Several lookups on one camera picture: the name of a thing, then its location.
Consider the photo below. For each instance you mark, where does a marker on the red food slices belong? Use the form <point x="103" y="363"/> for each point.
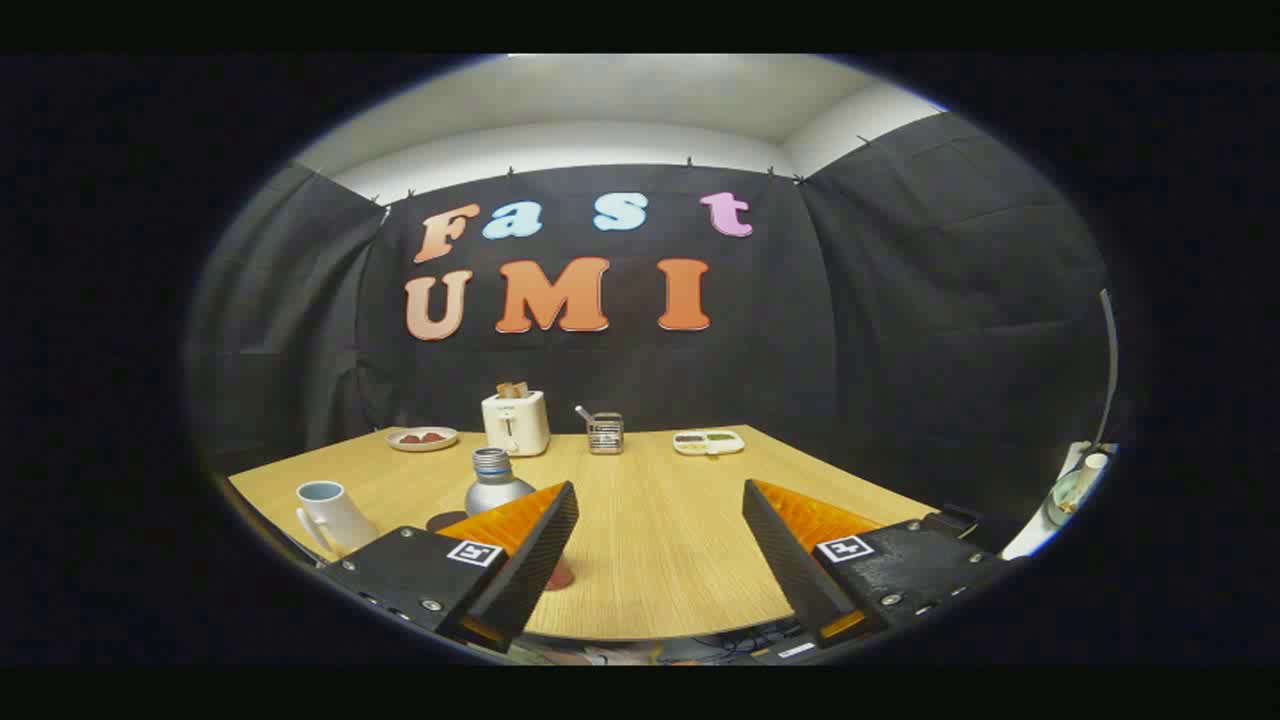
<point x="422" y="437"/>

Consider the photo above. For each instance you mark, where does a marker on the silver juice bottle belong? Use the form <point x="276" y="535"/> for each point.
<point x="497" y="490"/>

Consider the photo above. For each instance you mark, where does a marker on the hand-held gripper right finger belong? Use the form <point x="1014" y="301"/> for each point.
<point x="785" y="560"/>

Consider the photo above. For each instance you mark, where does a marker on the metal utensil holder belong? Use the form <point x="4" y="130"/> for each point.
<point x="606" y="435"/>

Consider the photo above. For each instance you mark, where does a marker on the dark brown round coaster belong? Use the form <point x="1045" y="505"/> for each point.
<point x="445" y="521"/>

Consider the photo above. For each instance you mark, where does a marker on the wooden table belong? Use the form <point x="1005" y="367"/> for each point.
<point x="660" y="540"/>

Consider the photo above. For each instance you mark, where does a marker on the white plastic object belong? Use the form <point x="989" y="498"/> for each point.
<point x="1030" y="535"/>

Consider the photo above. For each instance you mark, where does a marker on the white divided dish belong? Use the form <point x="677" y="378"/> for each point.
<point x="708" y="442"/>

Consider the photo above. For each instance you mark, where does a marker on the white cup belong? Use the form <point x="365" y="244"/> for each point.
<point x="335" y="515"/>

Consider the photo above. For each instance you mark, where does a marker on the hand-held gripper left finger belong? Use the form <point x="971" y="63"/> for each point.
<point x="530" y="560"/>

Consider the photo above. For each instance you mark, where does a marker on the white toaster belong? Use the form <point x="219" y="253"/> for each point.
<point x="515" y="425"/>

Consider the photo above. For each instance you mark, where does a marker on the small white plate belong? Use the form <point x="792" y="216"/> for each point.
<point x="422" y="446"/>

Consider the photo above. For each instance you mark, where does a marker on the toast slice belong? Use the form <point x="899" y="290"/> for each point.
<point x="512" y="389"/>

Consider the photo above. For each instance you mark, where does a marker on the metal spoon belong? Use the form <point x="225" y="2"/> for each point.
<point x="583" y="411"/>

